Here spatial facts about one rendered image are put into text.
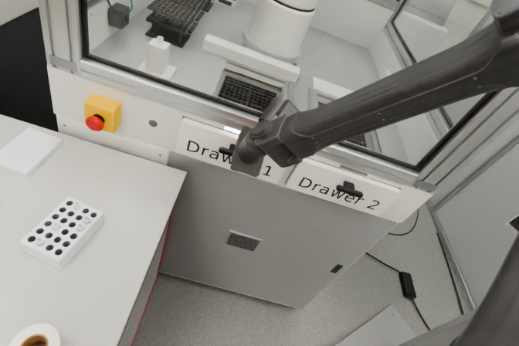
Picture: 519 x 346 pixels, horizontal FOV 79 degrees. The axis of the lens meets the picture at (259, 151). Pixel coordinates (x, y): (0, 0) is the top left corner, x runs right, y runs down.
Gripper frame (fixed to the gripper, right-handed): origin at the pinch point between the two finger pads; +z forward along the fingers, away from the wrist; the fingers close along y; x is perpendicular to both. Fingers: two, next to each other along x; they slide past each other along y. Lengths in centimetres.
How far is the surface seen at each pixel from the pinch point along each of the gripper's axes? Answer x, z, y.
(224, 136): 6.2, -0.5, 3.6
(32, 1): 82, 35, 38
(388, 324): -101, 75, -42
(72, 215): 31.7, -1.3, -23.4
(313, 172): -18.9, 0.8, 2.2
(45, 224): 34.8, -3.9, -26.1
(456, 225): -160, 105, 23
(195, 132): 13.4, 1.2, 2.7
